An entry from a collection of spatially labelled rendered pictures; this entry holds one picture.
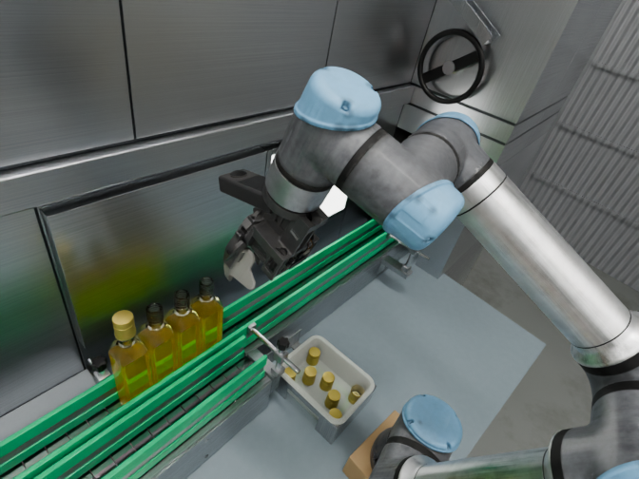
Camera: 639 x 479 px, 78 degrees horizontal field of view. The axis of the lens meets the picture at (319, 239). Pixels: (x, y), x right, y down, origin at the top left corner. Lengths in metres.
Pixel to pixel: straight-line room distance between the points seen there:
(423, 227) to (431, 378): 0.97
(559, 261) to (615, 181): 3.22
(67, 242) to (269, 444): 0.65
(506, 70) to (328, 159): 1.02
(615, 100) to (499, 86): 2.34
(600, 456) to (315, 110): 0.45
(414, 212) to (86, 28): 0.53
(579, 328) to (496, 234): 0.15
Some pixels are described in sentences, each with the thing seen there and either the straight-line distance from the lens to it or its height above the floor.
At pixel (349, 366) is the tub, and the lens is 1.14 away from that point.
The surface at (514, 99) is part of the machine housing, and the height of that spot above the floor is 1.46.
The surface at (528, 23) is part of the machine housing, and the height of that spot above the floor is 1.65.
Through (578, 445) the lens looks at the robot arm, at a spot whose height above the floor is 1.36.
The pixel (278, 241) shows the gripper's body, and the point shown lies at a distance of 0.51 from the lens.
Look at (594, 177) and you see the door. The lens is 3.76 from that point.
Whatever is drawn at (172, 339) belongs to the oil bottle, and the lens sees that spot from 0.86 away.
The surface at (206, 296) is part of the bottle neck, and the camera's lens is 0.86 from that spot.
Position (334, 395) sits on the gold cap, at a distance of 1.10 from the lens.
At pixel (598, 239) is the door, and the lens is 3.90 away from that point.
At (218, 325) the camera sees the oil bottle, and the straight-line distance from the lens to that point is 0.93.
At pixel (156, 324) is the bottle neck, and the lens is 0.82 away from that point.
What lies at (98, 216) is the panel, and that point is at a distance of 0.78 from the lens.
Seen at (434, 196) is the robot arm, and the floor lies 1.57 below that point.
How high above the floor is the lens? 1.74
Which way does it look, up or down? 37 degrees down
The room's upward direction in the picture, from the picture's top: 13 degrees clockwise
